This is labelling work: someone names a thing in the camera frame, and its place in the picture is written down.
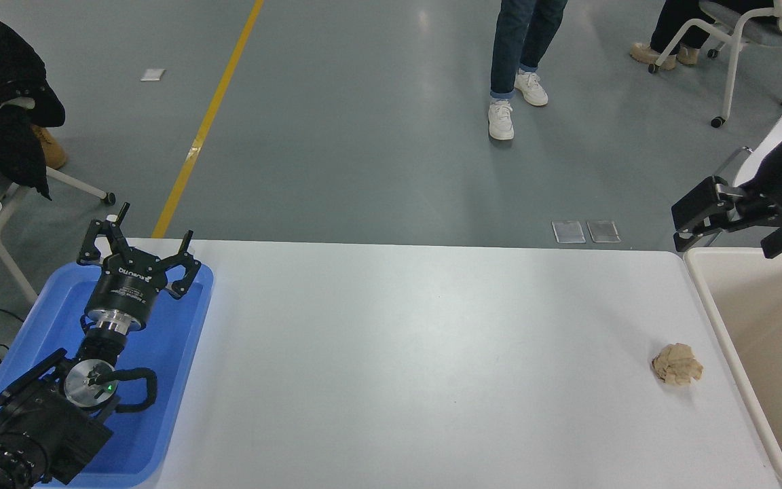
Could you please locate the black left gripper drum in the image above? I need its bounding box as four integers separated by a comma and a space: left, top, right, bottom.
84, 254, 174, 331

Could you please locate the tan paper ball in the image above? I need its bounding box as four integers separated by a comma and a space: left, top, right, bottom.
651, 343, 704, 386

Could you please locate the white chair leg with caster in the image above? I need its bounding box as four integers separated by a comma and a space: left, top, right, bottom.
45, 166, 117, 206

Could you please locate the blue plastic tray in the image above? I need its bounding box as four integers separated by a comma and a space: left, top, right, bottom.
0, 261, 216, 488

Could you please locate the large pale plastic bin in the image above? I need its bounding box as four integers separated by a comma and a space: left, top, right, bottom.
683, 247, 782, 489

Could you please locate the silver floor plate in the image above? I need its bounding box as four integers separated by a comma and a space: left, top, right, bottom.
552, 221, 588, 245
586, 219, 622, 244

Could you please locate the seated person with tan shoes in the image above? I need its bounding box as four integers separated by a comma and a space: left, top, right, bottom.
630, 0, 782, 69

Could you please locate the seated person in black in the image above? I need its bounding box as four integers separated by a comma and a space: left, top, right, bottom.
0, 0, 68, 201

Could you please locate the walking person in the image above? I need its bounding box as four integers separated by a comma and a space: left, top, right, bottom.
487, 0, 568, 142

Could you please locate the white frame wheeled chair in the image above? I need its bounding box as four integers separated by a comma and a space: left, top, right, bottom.
647, 0, 782, 129

